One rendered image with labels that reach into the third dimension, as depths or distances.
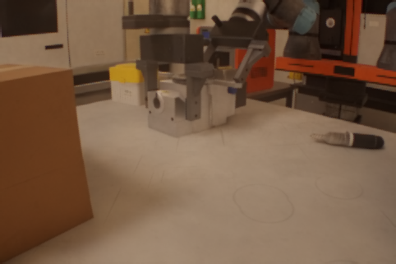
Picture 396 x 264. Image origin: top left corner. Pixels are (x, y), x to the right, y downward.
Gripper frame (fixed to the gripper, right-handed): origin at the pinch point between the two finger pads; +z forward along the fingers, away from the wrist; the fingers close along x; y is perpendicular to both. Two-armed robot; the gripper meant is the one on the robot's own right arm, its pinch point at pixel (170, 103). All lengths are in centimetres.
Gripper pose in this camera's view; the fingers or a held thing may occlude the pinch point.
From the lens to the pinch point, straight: 57.0
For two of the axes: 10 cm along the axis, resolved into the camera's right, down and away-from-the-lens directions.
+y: 7.0, -2.3, 6.7
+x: -7.1, -2.3, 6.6
